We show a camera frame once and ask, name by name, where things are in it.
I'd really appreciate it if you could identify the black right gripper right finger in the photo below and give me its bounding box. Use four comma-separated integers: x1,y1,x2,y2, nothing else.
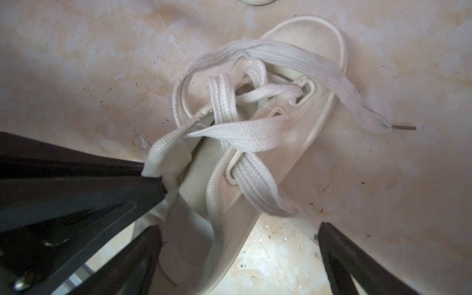
318,222,417,295

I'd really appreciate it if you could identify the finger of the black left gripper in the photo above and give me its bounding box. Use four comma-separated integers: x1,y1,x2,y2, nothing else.
1,132,167,295

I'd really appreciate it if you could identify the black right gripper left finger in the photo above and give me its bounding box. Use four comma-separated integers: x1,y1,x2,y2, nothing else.
70,226,162,295

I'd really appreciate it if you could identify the white sneaker one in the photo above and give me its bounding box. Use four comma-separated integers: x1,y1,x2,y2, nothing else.
135,15,397,295
240,0,275,6

